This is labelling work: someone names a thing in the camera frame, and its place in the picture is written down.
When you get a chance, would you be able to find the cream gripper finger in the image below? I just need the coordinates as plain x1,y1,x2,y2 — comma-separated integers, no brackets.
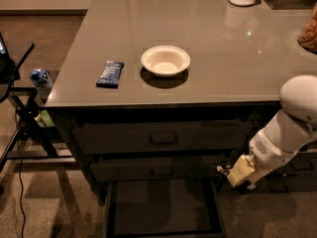
227,155,256,187

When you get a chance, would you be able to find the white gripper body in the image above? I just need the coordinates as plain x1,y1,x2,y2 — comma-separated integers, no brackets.
248,129,304,183

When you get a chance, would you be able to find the black chocolate rxbar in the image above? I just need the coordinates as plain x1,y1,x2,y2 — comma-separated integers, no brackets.
216,166,232,177

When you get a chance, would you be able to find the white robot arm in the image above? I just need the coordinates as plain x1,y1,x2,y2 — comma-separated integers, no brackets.
227,75,317,187

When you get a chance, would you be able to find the bottom right drawer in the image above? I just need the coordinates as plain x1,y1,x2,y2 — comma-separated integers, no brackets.
220,176,317,194

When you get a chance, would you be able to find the middle right drawer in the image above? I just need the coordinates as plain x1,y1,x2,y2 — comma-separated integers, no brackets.
229,151,317,178

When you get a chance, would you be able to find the middle left drawer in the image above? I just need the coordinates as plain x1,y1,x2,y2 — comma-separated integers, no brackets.
90,156,232,181

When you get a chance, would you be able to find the top left drawer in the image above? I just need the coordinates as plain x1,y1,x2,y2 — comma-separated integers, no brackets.
71,120,253,154

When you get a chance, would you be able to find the blue rxbar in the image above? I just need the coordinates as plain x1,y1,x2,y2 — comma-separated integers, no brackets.
96,61,125,88

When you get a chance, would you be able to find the jar of nuts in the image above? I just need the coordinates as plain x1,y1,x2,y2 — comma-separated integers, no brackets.
298,3,317,54

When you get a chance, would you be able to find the white bowl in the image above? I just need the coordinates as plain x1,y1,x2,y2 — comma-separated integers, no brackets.
141,46,190,77

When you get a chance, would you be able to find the green packet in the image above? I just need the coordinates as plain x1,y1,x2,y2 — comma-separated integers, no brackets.
36,110,54,128

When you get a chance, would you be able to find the black side stand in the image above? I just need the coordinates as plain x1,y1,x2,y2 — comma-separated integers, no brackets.
0,34,71,170

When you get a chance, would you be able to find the black cable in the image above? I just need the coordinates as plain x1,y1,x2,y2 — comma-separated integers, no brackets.
14,102,28,238

